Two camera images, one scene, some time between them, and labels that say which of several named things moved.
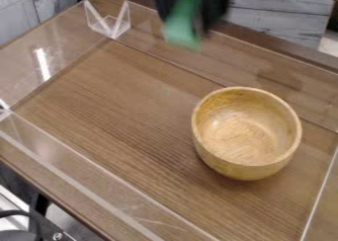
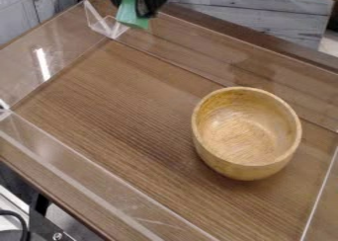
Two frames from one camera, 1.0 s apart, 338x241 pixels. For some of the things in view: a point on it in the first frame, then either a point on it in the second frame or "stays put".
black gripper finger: [214, 4] -> [150, 0]
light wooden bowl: [246, 132] stays put
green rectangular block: [181, 23] -> [127, 14]
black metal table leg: [39, 203] stays put
